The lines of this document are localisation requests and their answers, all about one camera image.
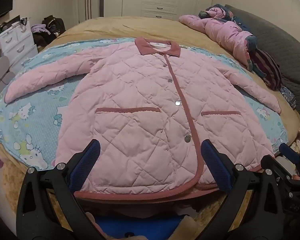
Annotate black bag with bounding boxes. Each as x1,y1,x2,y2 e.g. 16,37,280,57
41,15,66,39

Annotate blue patterned cloth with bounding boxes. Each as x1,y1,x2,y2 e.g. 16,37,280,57
279,86,297,109

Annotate grey quilted headboard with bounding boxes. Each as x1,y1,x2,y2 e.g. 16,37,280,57
225,4,300,120

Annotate purple clothes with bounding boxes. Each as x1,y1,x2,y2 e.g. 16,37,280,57
31,24,51,34

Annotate dark clothes pile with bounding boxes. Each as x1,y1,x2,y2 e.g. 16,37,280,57
32,32,57,47

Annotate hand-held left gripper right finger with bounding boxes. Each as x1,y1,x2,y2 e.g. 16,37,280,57
200,139,285,240

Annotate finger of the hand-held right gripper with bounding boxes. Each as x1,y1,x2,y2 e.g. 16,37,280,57
261,154,294,193
279,143,300,178

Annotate grey chair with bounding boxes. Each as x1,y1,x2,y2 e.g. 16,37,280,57
0,56,13,98

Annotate pink puffy coat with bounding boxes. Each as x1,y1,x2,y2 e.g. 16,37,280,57
179,5,258,73

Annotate white drawer cabinet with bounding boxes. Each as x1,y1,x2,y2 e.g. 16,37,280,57
0,16,39,73

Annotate blue cartoon printed blanket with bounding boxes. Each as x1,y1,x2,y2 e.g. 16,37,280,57
0,37,289,171

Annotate pink quilted jacket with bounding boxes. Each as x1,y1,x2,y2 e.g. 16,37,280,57
4,37,282,202

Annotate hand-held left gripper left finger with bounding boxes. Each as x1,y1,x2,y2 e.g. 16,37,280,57
16,139,103,240

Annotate bed with tan bedspread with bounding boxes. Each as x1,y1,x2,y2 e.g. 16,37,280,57
0,16,300,230

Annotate dark striped cloth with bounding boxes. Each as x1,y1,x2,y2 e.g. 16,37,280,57
250,49,283,91

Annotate white wardrobe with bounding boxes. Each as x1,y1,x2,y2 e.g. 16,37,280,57
104,0,217,22

